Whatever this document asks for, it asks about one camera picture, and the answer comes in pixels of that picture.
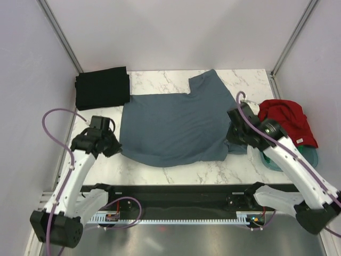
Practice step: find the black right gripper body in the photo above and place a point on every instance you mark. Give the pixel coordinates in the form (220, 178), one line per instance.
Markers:
(236, 135)

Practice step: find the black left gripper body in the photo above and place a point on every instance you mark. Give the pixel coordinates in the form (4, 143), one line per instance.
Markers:
(111, 146)

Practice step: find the blue-grey t-shirt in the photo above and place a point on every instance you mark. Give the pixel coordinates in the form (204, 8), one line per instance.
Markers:
(165, 130)

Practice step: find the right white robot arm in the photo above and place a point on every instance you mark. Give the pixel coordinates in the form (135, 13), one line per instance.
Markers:
(315, 203)

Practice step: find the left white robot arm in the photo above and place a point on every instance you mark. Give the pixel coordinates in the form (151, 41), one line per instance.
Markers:
(61, 221)

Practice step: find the folded black t-shirt stack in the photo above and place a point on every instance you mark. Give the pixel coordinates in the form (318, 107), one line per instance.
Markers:
(102, 89)

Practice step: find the green t-shirt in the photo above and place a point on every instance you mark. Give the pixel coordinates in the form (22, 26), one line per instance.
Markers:
(267, 160)

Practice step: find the red t-shirt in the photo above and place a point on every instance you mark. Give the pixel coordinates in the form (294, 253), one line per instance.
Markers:
(292, 119)

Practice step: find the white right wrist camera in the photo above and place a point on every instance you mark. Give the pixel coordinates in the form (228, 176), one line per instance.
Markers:
(253, 105)

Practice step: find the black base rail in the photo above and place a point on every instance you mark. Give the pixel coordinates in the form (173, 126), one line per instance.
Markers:
(179, 202)

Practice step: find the aluminium front frame profile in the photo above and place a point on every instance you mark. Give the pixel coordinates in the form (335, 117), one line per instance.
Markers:
(47, 198)

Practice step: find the white slotted cable duct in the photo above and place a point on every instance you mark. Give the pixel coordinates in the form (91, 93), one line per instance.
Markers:
(104, 218)

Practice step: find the left aluminium frame post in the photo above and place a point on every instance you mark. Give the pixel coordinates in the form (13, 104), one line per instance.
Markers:
(60, 34)

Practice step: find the aluminium frame post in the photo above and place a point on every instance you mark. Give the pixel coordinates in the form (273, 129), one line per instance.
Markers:
(294, 35)
(60, 34)

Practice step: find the right aluminium frame post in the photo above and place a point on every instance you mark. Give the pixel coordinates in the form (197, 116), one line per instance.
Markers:
(294, 35)

